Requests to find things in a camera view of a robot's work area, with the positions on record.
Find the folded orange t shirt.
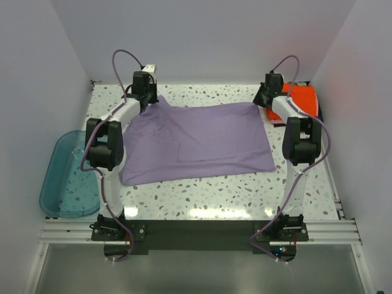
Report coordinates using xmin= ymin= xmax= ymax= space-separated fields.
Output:
xmin=265 ymin=83 xmax=319 ymax=123

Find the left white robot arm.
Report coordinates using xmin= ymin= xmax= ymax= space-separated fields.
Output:
xmin=80 ymin=64 xmax=158 ymax=240

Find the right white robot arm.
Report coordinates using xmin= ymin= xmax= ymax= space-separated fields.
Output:
xmin=253 ymin=71 xmax=322 ymax=241

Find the teal plastic bin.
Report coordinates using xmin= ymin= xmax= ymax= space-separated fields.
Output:
xmin=39 ymin=130 xmax=100 ymax=219

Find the aluminium frame rail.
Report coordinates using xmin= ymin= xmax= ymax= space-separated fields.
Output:
xmin=39 ymin=218 xmax=362 ymax=245

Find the purple t shirt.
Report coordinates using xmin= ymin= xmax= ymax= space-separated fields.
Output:
xmin=119 ymin=96 xmax=276 ymax=186

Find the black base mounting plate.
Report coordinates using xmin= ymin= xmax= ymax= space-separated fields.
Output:
xmin=89 ymin=218 xmax=309 ymax=257

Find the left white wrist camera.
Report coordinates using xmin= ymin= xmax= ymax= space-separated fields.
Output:
xmin=142 ymin=64 xmax=156 ymax=82

